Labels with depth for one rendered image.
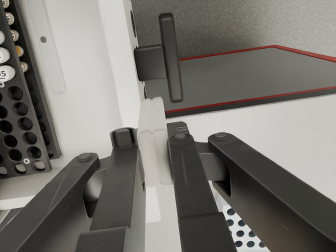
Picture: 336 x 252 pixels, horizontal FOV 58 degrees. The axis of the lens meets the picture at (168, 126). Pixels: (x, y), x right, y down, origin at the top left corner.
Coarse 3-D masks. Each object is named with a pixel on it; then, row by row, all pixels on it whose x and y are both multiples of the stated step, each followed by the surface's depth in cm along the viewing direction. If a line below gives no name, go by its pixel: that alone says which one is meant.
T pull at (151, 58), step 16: (160, 16) 24; (160, 32) 24; (144, 48) 24; (160, 48) 25; (176, 48) 25; (144, 64) 25; (160, 64) 25; (176, 64) 25; (144, 80) 25; (176, 80) 25; (176, 96) 26
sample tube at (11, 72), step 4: (24, 64) 28; (0, 68) 24; (4, 68) 24; (8, 68) 25; (12, 68) 25; (24, 68) 28; (0, 72) 24; (4, 72) 24; (8, 72) 24; (12, 72) 25; (0, 76) 24; (4, 76) 24; (8, 76) 25; (12, 76) 25; (0, 80) 25; (4, 80) 25
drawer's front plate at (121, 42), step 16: (112, 0) 22; (128, 0) 28; (112, 16) 22; (128, 16) 25; (112, 32) 22; (128, 32) 23; (112, 48) 23; (128, 48) 23; (112, 64) 23; (128, 64) 23; (128, 80) 24; (128, 96) 24; (128, 112) 24; (160, 208) 30
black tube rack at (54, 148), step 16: (16, 0) 27; (16, 16) 27; (32, 64) 28; (32, 80) 29; (0, 96) 29; (16, 96) 29; (32, 96) 30; (0, 112) 30; (48, 112) 31; (0, 128) 27; (48, 128) 30; (0, 144) 28; (16, 144) 28; (48, 144) 31; (0, 160) 32; (16, 160) 28; (0, 176) 29
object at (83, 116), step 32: (64, 0) 30; (96, 0) 30; (32, 32) 31; (64, 32) 31; (96, 32) 31; (64, 64) 32; (96, 64) 32; (64, 96) 33; (96, 96) 33; (64, 128) 34; (96, 128) 34; (64, 160) 36; (0, 192) 32; (32, 192) 31
